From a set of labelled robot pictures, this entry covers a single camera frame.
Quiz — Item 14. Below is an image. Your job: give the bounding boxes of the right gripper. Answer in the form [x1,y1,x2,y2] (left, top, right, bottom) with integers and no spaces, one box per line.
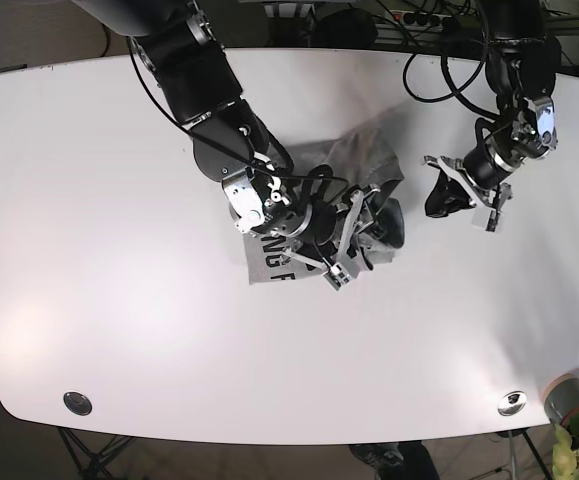
[222,169,405,273]

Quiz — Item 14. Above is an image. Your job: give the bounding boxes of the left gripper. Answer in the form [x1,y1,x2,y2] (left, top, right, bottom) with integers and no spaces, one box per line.
[424,96,558,218]

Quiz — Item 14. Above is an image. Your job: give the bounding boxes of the grey T-shirt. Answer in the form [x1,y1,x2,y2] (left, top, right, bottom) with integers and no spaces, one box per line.
[243,123,405,289]

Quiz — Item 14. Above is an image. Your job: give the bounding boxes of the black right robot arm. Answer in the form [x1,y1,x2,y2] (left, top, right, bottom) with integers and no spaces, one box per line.
[82,1,405,276]

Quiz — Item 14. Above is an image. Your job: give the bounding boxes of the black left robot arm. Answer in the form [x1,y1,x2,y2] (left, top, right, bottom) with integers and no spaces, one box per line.
[425,1,561,231]

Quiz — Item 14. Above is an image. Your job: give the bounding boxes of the white power strip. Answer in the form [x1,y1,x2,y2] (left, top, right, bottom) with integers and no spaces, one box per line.
[391,10,444,29]

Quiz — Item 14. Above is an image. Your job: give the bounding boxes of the right table grommet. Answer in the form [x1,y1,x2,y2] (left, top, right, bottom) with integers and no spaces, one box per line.
[497,391,527,417]

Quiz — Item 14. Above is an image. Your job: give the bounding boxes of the table grommet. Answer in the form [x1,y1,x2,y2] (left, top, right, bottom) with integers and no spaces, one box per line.
[497,391,527,417]
[63,391,93,416]

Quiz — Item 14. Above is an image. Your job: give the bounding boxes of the grey plant pot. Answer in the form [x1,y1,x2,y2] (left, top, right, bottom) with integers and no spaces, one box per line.
[541,373,579,428]

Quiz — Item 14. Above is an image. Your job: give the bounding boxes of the dark shoe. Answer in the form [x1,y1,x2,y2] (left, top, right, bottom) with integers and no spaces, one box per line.
[348,442,404,471]

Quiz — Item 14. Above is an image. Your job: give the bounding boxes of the left table grommet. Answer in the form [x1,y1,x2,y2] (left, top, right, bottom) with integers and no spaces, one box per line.
[63,391,93,416]

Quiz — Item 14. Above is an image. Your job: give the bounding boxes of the black folding stand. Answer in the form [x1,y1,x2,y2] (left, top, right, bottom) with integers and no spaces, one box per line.
[57,427,135,480]

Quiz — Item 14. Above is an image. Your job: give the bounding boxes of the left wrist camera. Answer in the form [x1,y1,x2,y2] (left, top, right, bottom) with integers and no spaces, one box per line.
[472,207,504,233]

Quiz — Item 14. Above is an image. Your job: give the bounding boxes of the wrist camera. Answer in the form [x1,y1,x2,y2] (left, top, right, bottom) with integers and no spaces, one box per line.
[323,261,360,291]
[472,207,504,233]

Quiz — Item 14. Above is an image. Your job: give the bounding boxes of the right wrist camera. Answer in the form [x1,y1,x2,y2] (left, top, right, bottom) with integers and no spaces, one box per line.
[323,261,360,291]

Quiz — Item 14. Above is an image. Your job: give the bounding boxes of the tangled black cables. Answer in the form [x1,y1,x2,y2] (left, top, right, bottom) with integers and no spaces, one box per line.
[268,0,579,101]

